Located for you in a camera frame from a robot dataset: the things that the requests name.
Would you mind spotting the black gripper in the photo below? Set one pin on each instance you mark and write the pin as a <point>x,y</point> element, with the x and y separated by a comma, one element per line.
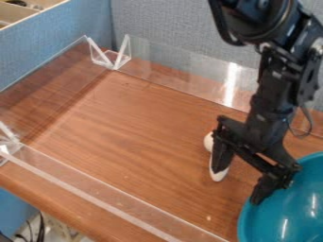
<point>256,142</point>

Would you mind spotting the plush mushroom toy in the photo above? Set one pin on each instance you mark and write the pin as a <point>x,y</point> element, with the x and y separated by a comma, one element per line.
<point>208,144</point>

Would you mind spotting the blue plastic bowl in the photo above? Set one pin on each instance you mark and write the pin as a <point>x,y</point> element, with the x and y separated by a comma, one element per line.
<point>289,216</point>

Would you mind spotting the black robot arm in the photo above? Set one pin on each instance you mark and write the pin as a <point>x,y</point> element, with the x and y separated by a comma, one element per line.
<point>287,35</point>

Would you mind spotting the clear acrylic back barrier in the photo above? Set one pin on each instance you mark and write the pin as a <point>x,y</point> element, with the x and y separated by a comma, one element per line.
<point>215,80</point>

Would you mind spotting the clear acrylic barrier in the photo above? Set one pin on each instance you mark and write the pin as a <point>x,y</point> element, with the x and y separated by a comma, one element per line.
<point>105,196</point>
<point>215,80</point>
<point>33,103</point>

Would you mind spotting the clear acrylic front barrier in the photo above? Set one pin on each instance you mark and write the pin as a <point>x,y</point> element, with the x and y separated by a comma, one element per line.
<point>105,196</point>

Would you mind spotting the clear acrylic left barrier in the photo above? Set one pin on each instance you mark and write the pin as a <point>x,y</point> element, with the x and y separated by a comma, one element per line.
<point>33,103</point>

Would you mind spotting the wooden shelf unit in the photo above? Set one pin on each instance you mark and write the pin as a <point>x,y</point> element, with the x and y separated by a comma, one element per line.
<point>14,11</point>

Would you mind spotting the clear acrylic corner bracket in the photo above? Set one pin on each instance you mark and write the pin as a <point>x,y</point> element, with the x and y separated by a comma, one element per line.
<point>106,58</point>

